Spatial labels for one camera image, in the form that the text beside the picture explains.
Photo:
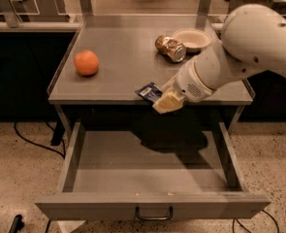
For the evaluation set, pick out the grey cabinet table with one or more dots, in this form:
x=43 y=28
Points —
x=128 y=60

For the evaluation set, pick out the crushed gold metal can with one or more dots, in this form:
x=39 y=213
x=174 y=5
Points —
x=171 y=47

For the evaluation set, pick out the black plug on floor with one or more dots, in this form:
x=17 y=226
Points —
x=17 y=224

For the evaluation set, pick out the grey open top drawer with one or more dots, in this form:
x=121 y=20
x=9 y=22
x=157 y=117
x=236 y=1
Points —
x=107 y=174

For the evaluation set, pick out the black metal drawer handle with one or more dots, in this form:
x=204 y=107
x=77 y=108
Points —
x=167 y=216

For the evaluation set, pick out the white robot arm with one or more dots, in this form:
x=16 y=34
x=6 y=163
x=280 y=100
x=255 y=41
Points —
x=253 y=40

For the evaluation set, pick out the blue rxbar blueberry bar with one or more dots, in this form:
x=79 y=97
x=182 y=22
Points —
x=150 y=92

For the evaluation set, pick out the white paper bowl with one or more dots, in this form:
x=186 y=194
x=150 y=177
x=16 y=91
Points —
x=193 y=39

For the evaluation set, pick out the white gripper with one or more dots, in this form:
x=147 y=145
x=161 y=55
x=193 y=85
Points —
x=188 y=82

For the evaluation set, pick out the grey background desk left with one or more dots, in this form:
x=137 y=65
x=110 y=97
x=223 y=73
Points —
x=33 y=11

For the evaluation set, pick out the white horizontal rail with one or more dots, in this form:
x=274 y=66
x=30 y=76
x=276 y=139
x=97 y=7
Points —
x=41 y=27

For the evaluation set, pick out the orange fruit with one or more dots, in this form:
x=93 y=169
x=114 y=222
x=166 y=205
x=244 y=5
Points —
x=86 y=63

